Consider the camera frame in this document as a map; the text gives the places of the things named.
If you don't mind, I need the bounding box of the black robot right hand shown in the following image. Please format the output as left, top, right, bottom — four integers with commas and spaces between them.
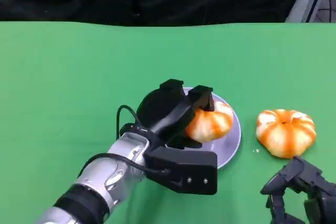
259, 155, 336, 224

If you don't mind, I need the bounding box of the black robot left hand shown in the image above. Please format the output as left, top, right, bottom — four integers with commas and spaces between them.
136, 79, 215, 150

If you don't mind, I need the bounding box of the orange white toy bread roll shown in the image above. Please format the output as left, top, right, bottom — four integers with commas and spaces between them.
185, 100, 234, 143
256, 109, 317, 159

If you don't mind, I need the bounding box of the lilac plate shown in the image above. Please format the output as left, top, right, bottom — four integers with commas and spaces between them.
181, 87, 242, 170

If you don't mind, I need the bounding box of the green table cloth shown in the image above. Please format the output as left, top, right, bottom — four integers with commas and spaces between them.
0, 21, 336, 224

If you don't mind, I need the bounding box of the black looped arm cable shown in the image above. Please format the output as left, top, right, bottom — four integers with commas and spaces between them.
115, 104, 140, 141

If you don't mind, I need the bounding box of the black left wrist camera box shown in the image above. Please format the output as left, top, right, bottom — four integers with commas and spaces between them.
143, 147, 218, 196

